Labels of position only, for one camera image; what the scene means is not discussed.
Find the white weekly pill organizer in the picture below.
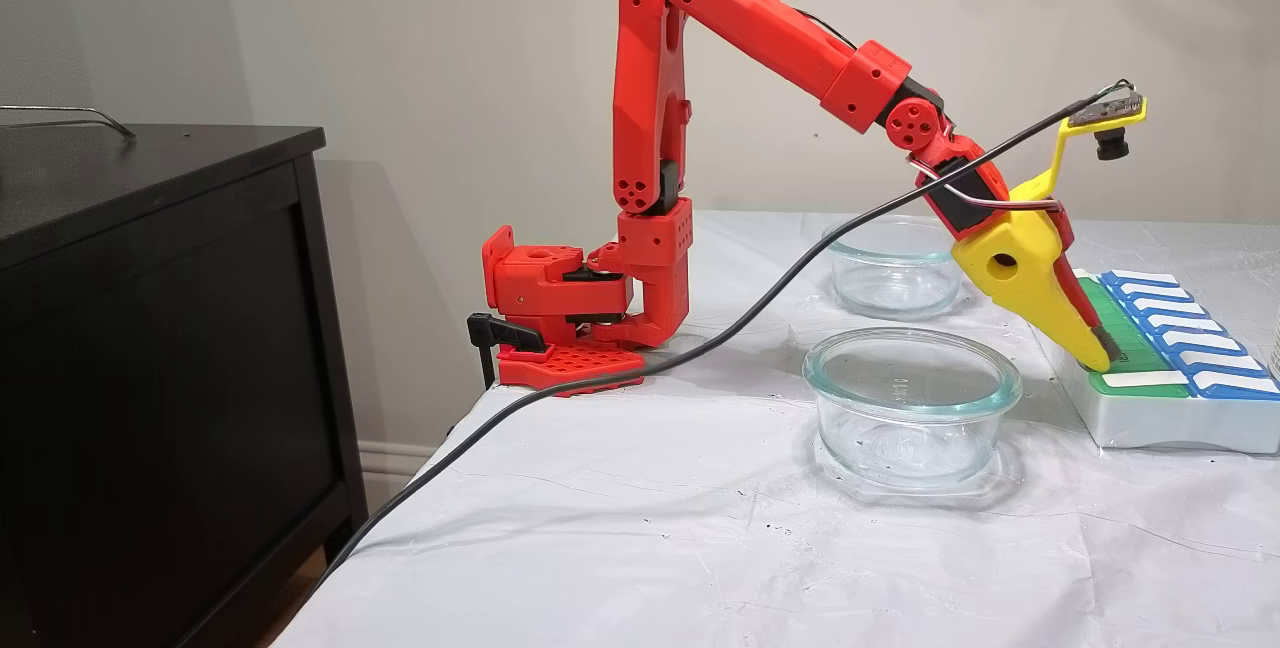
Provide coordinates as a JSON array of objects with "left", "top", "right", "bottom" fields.
[{"left": 1035, "top": 268, "right": 1280, "bottom": 454}]

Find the clear glass bowl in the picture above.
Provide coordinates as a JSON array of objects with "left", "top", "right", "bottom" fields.
[
  {"left": 803, "top": 328, "right": 1023, "bottom": 489},
  {"left": 822, "top": 216, "right": 969, "bottom": 321}
]

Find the white tablecloth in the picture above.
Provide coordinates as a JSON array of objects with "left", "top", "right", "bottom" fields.
[{"left": 270, "top": 216, "right": 1280, "bottom": 648}]

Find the black table clamp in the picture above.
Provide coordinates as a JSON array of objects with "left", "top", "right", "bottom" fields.
[{"left": 467, "top": 313, "right": 546, "bottom": 389}]

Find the black wooden cabinet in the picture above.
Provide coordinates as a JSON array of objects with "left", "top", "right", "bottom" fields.
[{"left": 0, "top": 125, "right": 369, "bottom": 648}]

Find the black camera circuit board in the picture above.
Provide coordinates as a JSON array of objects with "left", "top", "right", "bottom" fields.
[{"left": 1066, "top": 88, "right": 1147, "bottom": 162}]

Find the black camera cable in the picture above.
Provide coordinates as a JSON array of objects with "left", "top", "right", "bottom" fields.
[{"left": 318, "top": 78, "right": 1139, "bottom": 579}]

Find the thin metal wire rod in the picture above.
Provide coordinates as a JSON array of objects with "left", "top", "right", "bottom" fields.
[{"left": 0, "top": 105, "right": 137, "bottom": 140}]

